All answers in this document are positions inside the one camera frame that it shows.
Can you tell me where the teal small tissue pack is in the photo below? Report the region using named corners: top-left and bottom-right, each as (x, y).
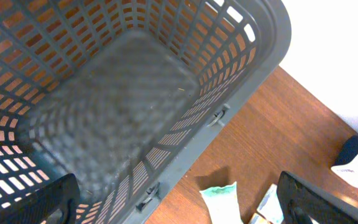
top-left (257, 184), bottom-right (284, 224)

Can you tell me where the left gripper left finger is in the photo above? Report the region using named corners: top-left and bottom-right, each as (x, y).
top-left (0, 174), bottom-right (80, 223)

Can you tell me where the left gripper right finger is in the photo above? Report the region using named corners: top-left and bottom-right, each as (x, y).
top-left (277, 171), bottom-right (358, 223)

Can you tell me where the grey plastic mesh basket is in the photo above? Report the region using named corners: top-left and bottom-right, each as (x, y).
top-left (0, 0), bottom-right (291, 223)

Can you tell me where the teal wet wipes pack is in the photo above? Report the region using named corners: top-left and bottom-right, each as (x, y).
top-left (200, 182), bottom-right (243, 224)

